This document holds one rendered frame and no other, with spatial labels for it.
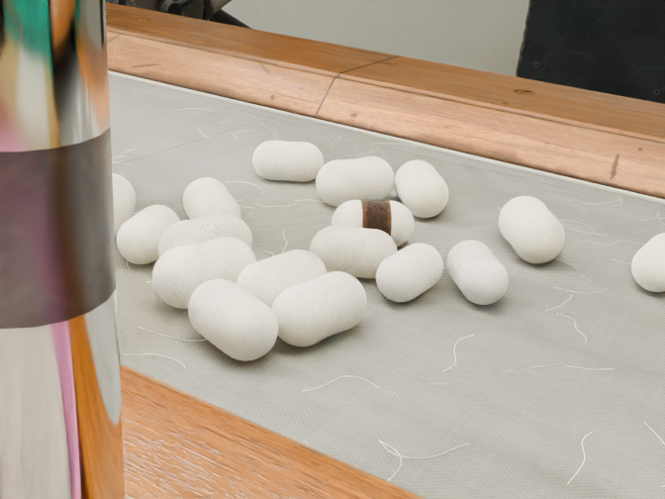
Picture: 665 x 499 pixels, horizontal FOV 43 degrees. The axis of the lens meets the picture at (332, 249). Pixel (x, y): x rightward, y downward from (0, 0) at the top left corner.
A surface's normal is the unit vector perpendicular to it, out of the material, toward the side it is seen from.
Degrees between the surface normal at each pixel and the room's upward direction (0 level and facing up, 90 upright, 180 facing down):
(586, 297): 0
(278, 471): 0
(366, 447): 0
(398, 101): 45
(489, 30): 90
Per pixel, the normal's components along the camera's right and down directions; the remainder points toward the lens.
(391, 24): -0.58, 0.30
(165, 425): 0.07, -0.91
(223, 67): -0.32, -0.42
